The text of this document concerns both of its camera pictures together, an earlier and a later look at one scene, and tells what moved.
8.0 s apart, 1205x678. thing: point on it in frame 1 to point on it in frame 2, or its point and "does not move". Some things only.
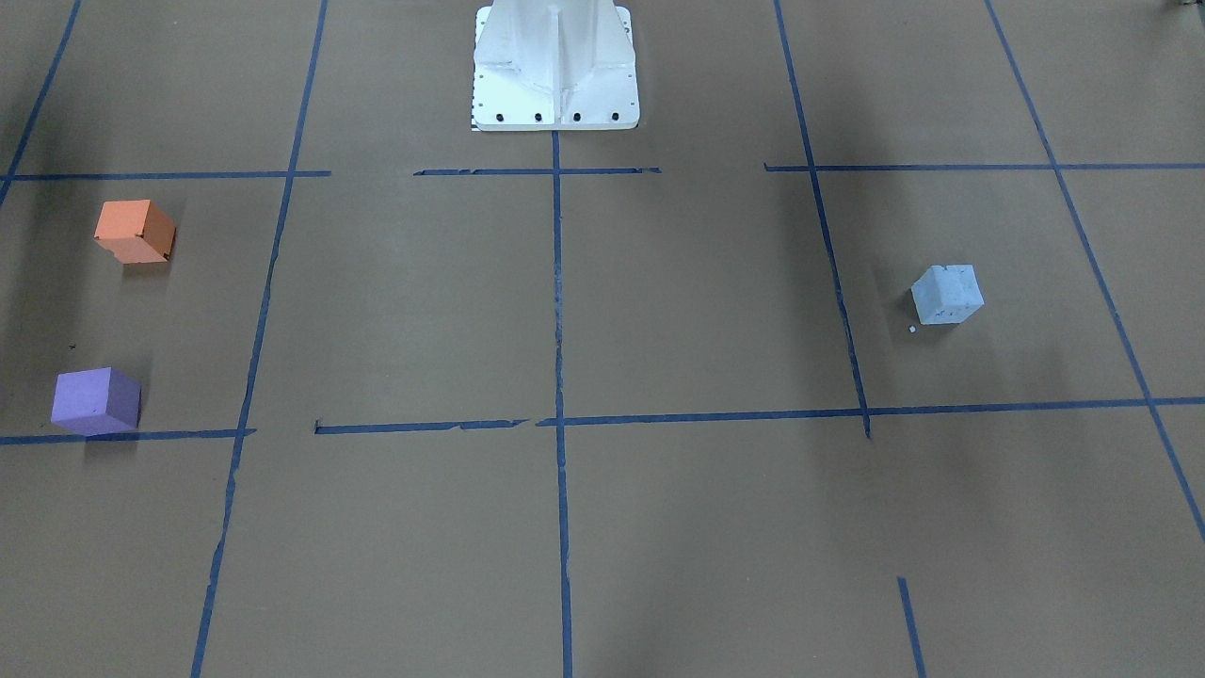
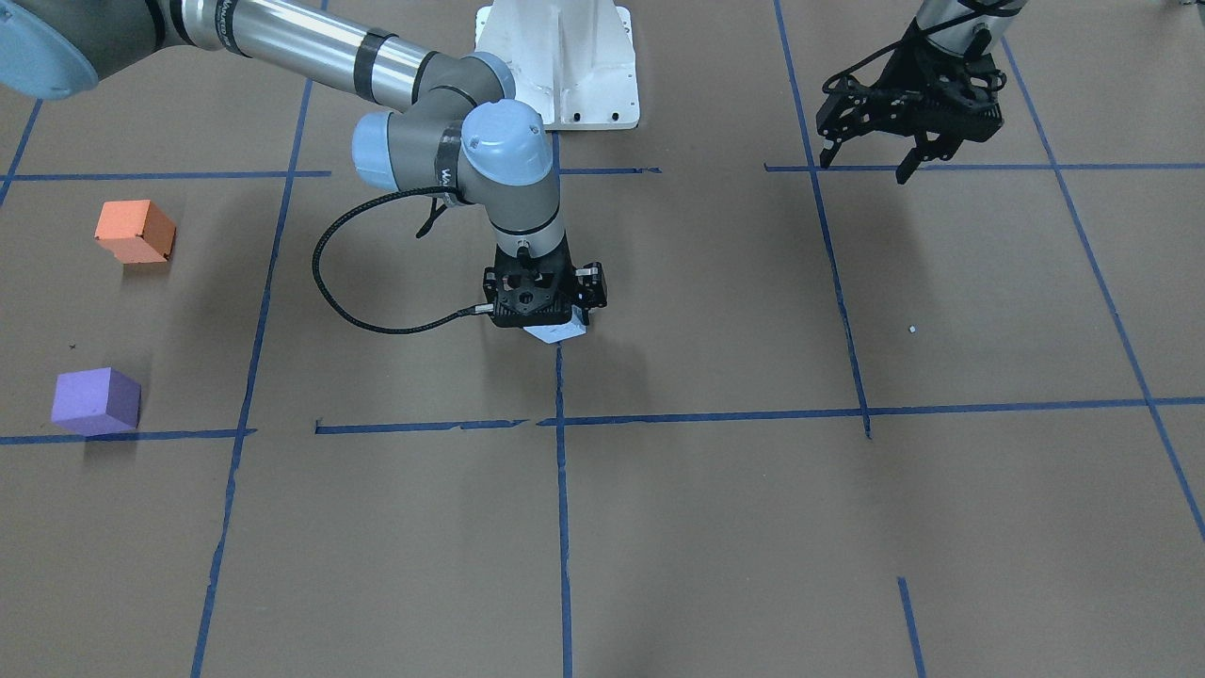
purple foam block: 96,402 does not move
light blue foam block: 947,295 to 554,332
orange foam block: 136,231 does not move
